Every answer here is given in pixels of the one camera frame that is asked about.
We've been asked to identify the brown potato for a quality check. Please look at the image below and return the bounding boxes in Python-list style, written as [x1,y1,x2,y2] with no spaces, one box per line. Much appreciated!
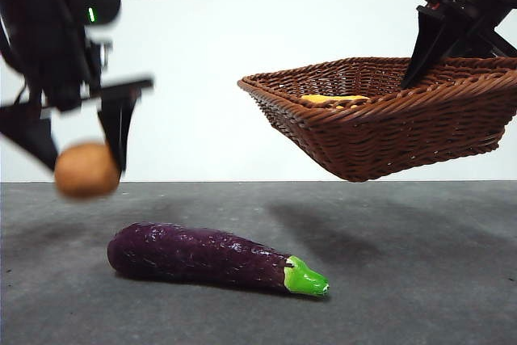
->
[54,141,122,200]

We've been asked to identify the brown wicker basket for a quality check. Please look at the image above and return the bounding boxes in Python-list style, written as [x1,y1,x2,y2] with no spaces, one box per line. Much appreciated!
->
[237,57,517,183]

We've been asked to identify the purple eggplant with green stem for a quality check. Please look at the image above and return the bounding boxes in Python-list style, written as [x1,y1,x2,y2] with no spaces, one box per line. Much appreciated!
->
[107,221,331,300]

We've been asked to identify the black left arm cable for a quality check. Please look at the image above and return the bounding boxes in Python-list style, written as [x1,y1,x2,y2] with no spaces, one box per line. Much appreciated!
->
[0,25,30,95]

